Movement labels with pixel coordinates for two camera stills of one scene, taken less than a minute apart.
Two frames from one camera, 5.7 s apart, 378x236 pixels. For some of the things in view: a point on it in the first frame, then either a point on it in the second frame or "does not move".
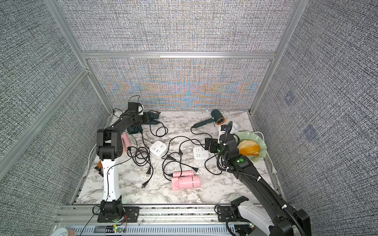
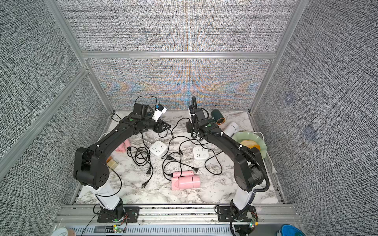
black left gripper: (146, 119) → (160, 125)
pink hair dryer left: (125, 142) does not move
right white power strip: (200, 153) does not move
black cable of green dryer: (205, 161) → (176, 123)
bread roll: (248, 148) does not move
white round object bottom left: (60, 231) does not move
